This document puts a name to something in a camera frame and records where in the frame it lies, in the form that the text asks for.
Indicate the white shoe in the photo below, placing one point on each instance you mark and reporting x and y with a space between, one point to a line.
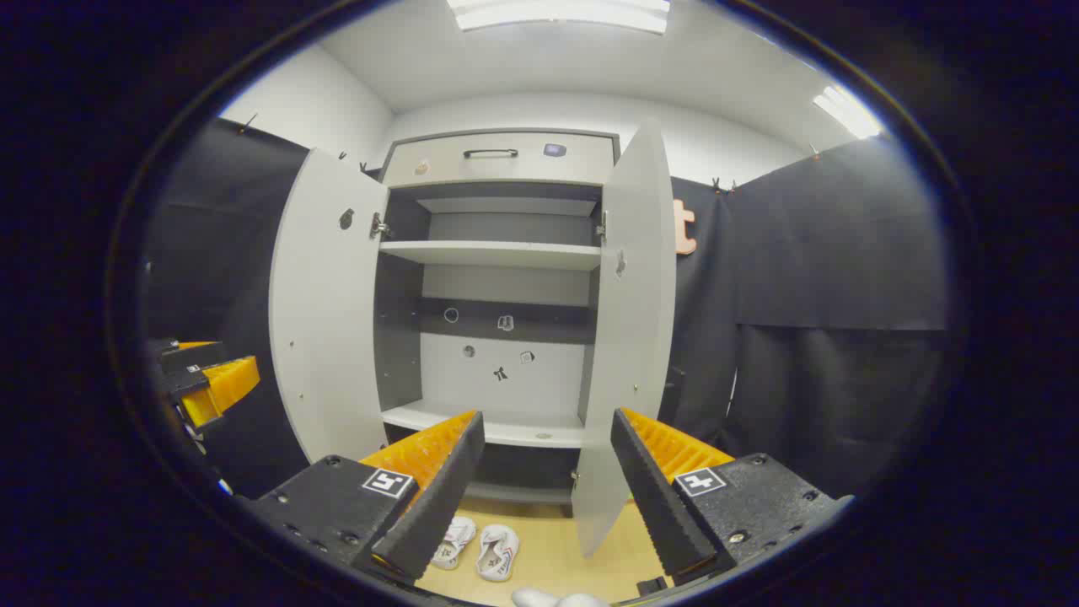
458 539
497 552

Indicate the black backdrop cloth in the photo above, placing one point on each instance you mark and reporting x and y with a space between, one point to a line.
843 295

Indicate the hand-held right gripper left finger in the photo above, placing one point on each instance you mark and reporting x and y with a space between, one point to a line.
438 506

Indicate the ceiling light panel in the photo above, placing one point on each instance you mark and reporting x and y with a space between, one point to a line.
847 111

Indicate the grey shoe cabinet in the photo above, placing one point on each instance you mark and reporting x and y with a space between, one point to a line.
506 253

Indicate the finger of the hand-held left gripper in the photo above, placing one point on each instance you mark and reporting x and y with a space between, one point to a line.
223 388
194 356

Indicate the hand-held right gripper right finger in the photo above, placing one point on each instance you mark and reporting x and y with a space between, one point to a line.
657 506

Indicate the grey cabinet door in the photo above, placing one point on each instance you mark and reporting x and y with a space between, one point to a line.
324 320
628 337

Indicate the grey cabinet drawer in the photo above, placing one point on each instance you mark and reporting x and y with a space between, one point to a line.
506 169

